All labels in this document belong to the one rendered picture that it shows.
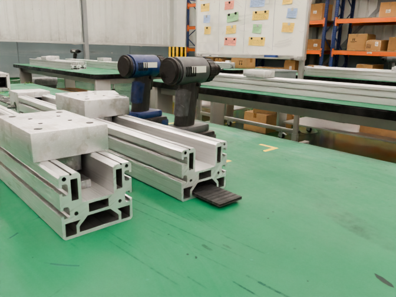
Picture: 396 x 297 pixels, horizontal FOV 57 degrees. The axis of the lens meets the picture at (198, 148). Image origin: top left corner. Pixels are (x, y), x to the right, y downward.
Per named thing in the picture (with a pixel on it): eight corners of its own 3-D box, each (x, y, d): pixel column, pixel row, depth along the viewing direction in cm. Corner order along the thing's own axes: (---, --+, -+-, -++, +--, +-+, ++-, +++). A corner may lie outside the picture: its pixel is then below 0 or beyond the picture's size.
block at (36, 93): (4, 119, 119) (0, 90, 117) (42, 115, 127) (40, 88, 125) (12, 124, 113) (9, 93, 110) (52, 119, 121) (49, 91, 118)
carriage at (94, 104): (56, 120, 90) (55, 93, 88) (98, 116, 97) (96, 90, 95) (85, 131, 78) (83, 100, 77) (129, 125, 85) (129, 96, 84)
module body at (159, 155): (20, 122, 114) (17, 96, 112) (52, 119, 121) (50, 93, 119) (181, 202, 57) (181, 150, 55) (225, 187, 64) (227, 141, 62)
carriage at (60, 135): (1, 156, 60) (-4, 115, 58) (66, 145, 67) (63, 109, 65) (35, 182, 48) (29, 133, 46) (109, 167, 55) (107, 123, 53)
